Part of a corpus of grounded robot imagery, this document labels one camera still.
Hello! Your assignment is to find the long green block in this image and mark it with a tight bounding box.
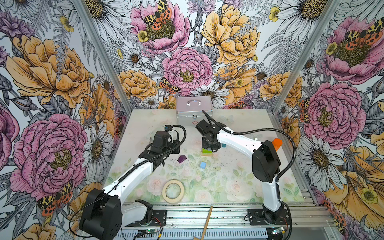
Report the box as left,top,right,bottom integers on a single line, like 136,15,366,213
202,149,213,155

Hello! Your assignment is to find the wooden stick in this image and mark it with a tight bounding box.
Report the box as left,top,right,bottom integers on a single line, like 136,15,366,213
193,206,213,240

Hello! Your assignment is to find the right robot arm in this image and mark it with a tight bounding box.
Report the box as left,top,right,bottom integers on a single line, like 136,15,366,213
196,120,285,224

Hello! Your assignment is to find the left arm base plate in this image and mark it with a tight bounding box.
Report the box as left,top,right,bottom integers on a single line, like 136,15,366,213
126,210,168,227

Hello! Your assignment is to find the purple wood block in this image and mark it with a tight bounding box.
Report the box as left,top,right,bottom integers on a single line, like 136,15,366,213
177,155,188,164

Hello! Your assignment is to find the masking tape roll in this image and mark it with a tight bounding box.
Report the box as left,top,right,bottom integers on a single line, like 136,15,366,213
162,180,185,204

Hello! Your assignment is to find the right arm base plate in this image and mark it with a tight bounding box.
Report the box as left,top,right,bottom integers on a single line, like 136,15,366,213
244,209,291,226

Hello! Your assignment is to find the orange plastic cup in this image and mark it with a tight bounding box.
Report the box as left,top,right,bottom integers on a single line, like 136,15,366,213
272,138,283,151

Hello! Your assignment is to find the silver first aid case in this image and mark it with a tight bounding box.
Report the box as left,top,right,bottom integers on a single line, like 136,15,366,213
176,96,213,128

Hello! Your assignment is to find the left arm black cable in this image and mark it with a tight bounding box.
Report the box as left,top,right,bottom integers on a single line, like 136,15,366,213
68,124,187,238

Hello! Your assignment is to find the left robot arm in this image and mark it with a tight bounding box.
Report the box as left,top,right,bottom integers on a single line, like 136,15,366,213
78,125,187,240

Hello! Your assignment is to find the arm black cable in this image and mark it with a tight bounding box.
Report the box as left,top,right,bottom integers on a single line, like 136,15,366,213
68,124,187,238
201,110,297,183

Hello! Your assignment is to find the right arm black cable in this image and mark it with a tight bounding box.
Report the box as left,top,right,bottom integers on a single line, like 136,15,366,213
201,110,297,183

